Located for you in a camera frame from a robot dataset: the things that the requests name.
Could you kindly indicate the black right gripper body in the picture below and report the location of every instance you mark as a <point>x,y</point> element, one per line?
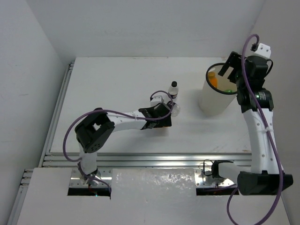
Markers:
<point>235,60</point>

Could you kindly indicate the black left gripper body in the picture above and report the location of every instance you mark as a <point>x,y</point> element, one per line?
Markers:
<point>165,110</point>

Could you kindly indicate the clear bottle black cap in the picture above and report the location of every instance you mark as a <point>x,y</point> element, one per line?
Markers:
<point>173,91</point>

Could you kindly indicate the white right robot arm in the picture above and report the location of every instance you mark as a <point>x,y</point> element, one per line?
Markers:
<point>263,178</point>

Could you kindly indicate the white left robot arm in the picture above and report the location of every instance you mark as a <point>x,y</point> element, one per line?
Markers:
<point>93,131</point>

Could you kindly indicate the white bin with black rim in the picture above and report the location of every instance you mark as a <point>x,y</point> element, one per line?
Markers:
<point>214,101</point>

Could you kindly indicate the clear bottle with black label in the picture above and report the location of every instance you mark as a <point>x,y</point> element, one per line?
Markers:
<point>175,108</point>

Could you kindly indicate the white foam sheet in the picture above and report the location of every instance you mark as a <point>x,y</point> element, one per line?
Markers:
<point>153,197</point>

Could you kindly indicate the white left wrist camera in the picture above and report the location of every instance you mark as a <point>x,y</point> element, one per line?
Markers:
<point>155,100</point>

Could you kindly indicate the aluminium frame rail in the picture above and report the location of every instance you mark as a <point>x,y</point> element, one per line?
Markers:
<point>125,84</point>

